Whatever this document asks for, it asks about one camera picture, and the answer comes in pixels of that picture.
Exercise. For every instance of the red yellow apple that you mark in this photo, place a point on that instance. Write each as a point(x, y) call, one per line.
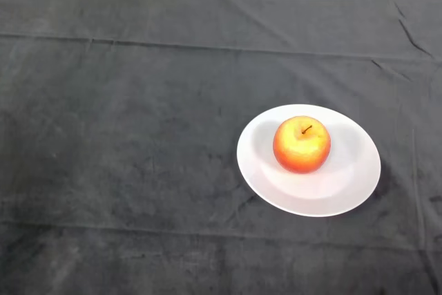
point(301, 144)

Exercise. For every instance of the white round plate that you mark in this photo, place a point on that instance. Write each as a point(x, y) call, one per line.
point(310, 191)

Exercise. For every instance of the black table cloth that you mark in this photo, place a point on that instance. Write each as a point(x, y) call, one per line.
point(138, 101)

